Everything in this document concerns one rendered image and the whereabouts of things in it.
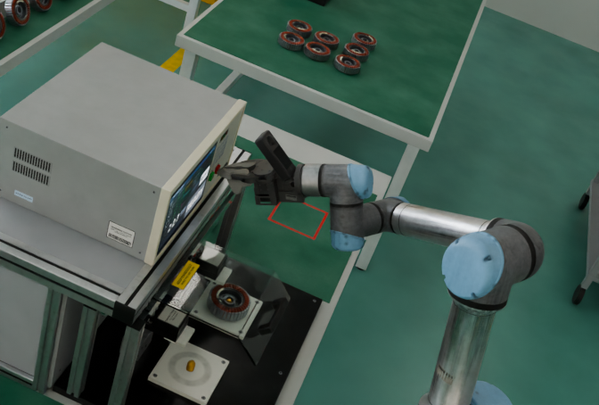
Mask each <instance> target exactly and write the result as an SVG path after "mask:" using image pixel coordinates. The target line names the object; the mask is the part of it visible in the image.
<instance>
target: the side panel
mask: <svg viewBox="0 0 599 405"><path fill-rule="evenodd" d="M62 296H63V294H62V293H58V292H56V291H54V290H53V289H51V288H49V287H46V286H44V285H41V284H39V283H38V282H35V281H33V280H31V279H29V278H27V277H24V276H22V275H20V274H18V273H16V272H13V271H11V270H9V269H7V268H5V267H2V266H0V375H2V376H5V377H8V378H10V379H12V380H13V381H15V382H17V383H19V384H22V385H25V386H27V387H28V388H30V389H32V390H34V391H36V390H39V393H42V394H44V393H45V391H46V389H48V388H49V386H47V383H48V377H49V372H50V367H51V362H52V356H53V347H54V342H55V336H56V332H57V326H58V321H59V316H60V311H61V305H62Z"/></svg>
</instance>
